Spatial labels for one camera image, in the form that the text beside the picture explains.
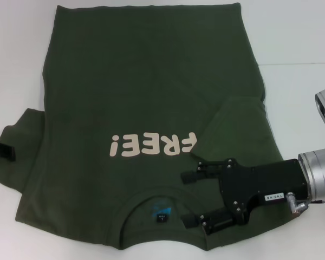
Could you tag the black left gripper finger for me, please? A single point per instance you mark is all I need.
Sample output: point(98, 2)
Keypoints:
point(5, 153)

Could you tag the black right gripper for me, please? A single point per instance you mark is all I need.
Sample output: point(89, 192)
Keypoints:
point(260, 181)

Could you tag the dark green FREE t-shirt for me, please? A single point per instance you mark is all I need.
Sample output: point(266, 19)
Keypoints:
point(138, 81)

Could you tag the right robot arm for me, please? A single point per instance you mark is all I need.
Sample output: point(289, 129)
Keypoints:
point(319, 173)

